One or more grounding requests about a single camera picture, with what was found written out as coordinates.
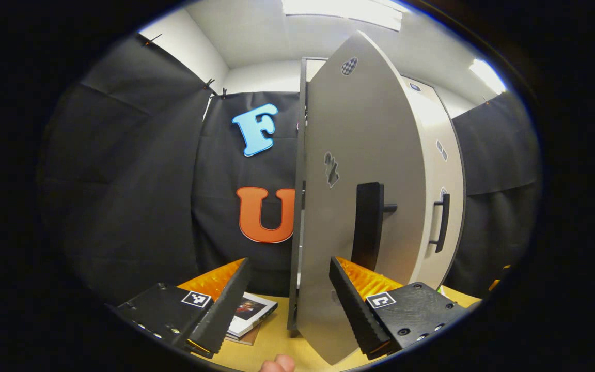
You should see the grey shoe cabinet door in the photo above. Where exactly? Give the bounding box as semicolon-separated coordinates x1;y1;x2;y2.
295;30;428;366
401;76;466;290

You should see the grey shoe cabinet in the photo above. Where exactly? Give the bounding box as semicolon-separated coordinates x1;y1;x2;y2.
287;56;467;331

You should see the photo cover book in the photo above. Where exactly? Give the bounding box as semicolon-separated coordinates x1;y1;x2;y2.
225;292;278;340

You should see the brown book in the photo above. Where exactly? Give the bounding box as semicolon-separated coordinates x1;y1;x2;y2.
224;325;262;346

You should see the black backdrop cloth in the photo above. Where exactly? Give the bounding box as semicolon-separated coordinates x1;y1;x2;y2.
37;34;541;305

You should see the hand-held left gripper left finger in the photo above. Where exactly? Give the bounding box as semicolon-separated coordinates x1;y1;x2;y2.
105;257;253;359

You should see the black cabinet door handle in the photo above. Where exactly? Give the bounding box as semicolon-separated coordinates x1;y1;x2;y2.
351;182;398;272
428;193;451;254

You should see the small ceiling light panel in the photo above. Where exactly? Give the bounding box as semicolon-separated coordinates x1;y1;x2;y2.
471;58;507;96

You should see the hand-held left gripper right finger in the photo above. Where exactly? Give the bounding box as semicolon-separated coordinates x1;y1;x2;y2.
328;256;471;361

